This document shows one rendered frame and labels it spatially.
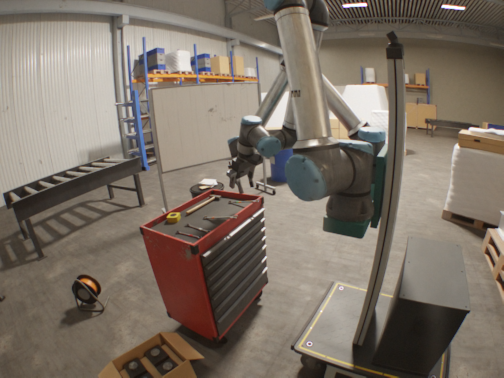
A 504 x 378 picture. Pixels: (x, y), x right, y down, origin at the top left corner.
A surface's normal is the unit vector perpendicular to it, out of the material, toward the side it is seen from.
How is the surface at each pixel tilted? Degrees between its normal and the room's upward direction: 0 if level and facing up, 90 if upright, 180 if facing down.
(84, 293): 90
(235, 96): 90
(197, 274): 90
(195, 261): 90
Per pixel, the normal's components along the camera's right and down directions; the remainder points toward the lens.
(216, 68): -0.51, 0.32
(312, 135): -0.35, 0.22
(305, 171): -0.84, 0.31
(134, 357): 0.75, 0.17
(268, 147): 0.42, 0.63
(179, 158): 0.57, 0.23
